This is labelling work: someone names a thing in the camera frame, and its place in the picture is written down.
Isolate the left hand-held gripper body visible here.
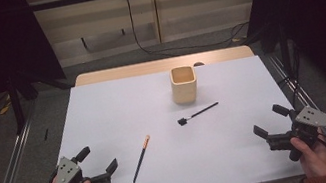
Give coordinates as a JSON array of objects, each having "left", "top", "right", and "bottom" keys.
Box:
[{"left": 46, "top": 148, "right": 114, "bottom": 183}]

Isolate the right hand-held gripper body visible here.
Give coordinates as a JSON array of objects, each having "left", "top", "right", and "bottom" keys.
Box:
[{"left": 260, "top": 101, "right": 326, "bottom": 167}]

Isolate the black pencil with orange end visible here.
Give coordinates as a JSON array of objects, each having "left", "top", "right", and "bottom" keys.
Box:
[{"left": 125, "top": 133, "right": 159, "bottom": 183}]

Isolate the thin black brush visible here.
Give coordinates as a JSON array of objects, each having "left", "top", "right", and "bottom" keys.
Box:
[{"left": 174, "top": 101, "right": 223, "bottom": 127}]

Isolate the beige square ceramic cup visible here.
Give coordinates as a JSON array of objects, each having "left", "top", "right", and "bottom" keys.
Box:
[{"left": 167, "top": 64, "right": 201, "bottom": 107}]

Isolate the person's right hand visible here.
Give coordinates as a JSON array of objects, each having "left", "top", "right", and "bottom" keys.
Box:
[{"left": 288, "top": 126, "right": 326, "bottom": 183}]

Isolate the small black stick on floor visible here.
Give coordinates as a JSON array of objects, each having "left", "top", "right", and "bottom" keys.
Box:
[{"left": 42, "top": 127, "right": 51, "bottom": 142}]

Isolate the white table cover sheet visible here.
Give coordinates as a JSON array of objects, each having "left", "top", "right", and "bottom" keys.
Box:
[{"left": 23, "top": 47, "right": 319, "bottom": 183}]

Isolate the black metal stand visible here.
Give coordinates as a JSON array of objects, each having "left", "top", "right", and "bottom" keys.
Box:
[{"left": 4, "top": 64, "right": 79, "bottom": 136}]

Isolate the yellow floor tape piece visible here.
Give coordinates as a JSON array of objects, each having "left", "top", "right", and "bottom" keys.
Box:
[{"left": 0, "top": 101, "right": 15, "bottom": 116}]

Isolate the black wall socket cable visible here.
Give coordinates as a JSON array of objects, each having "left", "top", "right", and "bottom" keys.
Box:
[{"left": 125, "top": 0, "right": 253, "bottom": 64}]

